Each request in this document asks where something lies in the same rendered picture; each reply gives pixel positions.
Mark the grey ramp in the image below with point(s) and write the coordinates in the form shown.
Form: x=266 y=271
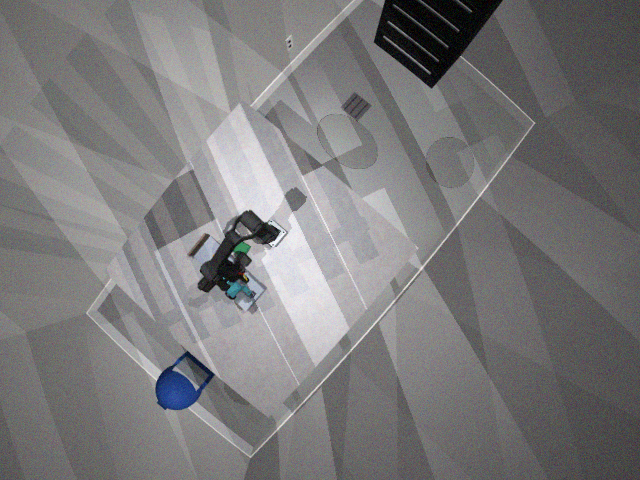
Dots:
x=205 y=249

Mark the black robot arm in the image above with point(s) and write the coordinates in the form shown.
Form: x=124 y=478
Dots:
x=216 y=267

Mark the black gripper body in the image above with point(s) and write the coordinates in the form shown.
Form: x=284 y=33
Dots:
x=243 y=260

